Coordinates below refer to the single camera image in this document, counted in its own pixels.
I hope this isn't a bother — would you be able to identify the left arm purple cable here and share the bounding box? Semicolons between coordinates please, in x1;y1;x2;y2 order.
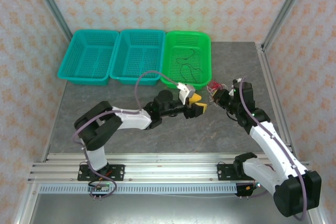
72;70;182;200

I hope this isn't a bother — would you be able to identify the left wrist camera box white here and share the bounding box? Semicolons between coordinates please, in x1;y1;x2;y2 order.
177;82;196;105

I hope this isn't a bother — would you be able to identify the aluminium side rail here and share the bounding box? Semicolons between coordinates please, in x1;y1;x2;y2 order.
255;42;300;162

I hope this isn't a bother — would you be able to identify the slotted grey cable duct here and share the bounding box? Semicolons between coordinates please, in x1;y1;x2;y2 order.
39;184;238;195

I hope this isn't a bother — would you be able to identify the thin red cable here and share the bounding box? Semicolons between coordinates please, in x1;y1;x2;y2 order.
207;79;224;96

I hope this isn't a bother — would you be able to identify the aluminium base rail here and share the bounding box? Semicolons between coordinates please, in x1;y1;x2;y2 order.
27;153;315;183

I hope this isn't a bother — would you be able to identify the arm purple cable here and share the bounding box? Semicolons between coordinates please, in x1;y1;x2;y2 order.
237;76;309;222
72;70;182;200

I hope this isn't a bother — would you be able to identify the green plastic basket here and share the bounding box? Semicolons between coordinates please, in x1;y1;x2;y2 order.
160;30;213;91

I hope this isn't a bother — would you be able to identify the grey metal sheet panel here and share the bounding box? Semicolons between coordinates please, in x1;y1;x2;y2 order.
27;194;314;224

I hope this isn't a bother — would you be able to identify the teal plastic basket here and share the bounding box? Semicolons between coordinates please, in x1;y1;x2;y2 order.
109;29;166;87
57;29;120;87

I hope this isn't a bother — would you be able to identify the thin black cable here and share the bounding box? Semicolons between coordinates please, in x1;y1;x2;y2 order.
175;46;204;84

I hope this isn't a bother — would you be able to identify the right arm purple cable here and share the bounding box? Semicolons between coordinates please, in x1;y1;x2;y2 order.
237;76;309;222

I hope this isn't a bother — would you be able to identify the aluminium frame post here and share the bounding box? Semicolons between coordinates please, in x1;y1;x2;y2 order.
260;0;313;51
27;0;75;41

